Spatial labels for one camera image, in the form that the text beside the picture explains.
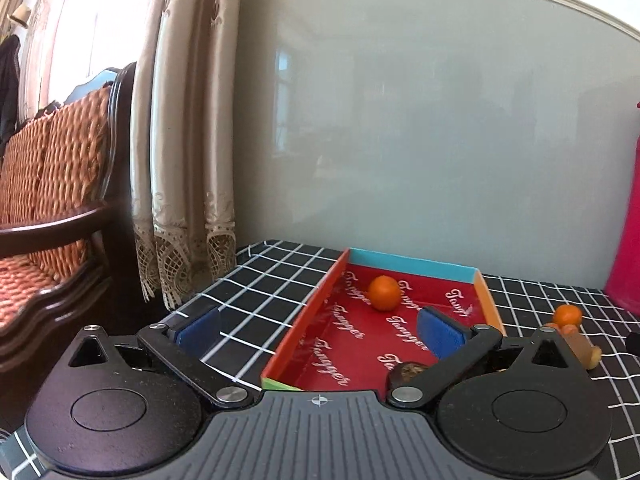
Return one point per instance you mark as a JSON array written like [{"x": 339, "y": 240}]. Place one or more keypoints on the colourful cardboard box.
[{"x": 350, "y": 340}]

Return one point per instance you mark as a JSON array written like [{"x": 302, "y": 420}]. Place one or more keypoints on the brown kiwi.
[{"x": 582, "y": 347}]

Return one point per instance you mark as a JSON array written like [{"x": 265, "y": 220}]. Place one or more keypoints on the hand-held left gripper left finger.
[{"x": 200, "y": 329}]

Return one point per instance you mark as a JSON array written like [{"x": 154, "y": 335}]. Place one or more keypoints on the dark wooden sofa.
[{"x": 117, "y": 125}]

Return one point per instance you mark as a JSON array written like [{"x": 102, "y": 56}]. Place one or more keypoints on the sheer white curtain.
[{"x": 90, "y": 20}]

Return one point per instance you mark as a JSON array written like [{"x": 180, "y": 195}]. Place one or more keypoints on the large mandarin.
[{"x": 384, "y": 293}]

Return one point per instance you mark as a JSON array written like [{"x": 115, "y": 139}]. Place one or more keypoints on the orange woven seat cushion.
[{"x": 25, "y": 290}]

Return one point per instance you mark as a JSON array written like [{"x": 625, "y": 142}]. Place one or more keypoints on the dark wrinkled walnut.
[{"x": 410, "y": 371}]

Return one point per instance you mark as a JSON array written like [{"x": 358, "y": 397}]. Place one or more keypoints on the pink thermos jug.
[{"x": 627, "y": 220}]

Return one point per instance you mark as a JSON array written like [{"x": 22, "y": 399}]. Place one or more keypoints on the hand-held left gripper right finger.
[{"x": 441, "y": 334}]

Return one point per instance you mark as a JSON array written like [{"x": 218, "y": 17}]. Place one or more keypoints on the dark hanging coat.
[{"x": 7, "y": 90}]

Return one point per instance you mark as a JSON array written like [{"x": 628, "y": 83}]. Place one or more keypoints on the beige lace-hem curtain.
[{"x": 190, "y": 135}]

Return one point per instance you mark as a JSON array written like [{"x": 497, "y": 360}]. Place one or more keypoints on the black white-grid tablecloth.
[{"x": 260, "y": 280}]

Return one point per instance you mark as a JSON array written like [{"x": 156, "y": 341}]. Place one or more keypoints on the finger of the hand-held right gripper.
[{"x": 635, "y": 342}]

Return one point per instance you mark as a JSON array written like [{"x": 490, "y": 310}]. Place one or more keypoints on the beige hat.
[{"x": 20, "y": 13}]

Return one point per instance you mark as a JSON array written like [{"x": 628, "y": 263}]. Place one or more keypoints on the orange woven back cushion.
[
  {"x": 22, "y": 170},
  {"x": 75, "y": 170}
]

